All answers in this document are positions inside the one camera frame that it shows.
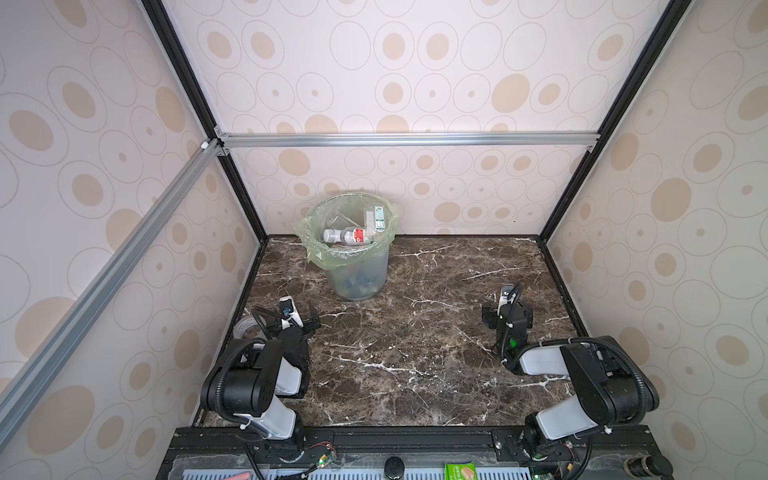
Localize grey mesh waste bin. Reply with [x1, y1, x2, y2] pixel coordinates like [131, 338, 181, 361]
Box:
[320, 245, 391, 301]

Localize clear bottle green neck band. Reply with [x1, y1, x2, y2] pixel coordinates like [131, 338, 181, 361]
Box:
[322, 227, 373, 246]

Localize clear bottle green label grey cap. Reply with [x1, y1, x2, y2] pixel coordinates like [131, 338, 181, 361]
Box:
[365, 204, 387, 236]

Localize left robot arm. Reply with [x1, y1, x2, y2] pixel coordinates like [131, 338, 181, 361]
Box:
[200, 310, 321, 444]

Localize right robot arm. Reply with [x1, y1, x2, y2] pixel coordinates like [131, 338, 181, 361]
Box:
[481, 289, 660, 447]

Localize green plastic bin liner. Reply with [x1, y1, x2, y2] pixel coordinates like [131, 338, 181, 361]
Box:
[294, 191, 400, 271]

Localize green snack packet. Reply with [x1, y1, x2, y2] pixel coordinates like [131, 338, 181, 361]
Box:
[444, 462, 479, 480]

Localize black round knob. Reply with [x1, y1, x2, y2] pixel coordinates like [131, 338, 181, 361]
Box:
[383, 456, 406, 480]

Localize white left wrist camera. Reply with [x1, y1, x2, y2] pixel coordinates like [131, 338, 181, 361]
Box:
[278, 296, 303, 330]

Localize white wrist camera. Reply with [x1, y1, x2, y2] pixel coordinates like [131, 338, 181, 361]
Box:
[498, 283, 524, 309]
[278, 296, 303, 330]

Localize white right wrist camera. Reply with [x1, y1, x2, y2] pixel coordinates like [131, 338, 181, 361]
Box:
[498, 283, 524, 309]

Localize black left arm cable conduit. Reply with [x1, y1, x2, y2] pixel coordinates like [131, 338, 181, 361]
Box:
[212, 305, 283, 424]

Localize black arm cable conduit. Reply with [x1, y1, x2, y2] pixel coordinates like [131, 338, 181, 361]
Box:
[212, 305, 283, 424]
[497, 281, 652, 424]

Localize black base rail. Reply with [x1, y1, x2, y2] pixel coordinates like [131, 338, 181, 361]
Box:
[156, 426, 674, 479]

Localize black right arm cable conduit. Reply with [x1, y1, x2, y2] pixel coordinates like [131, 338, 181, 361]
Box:
[497, 281, 652, 424]

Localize aluminium frame rail back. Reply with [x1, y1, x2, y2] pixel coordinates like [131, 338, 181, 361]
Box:
[221, 131, 600, 148]

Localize aluminium frame rail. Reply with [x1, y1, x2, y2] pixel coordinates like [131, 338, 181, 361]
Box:
[221, 131, 600, 148]
[1, 138, 222, 448]

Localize aluminium frame rail left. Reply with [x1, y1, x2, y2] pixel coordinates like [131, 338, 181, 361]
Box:
[1, 138, 222, 448]

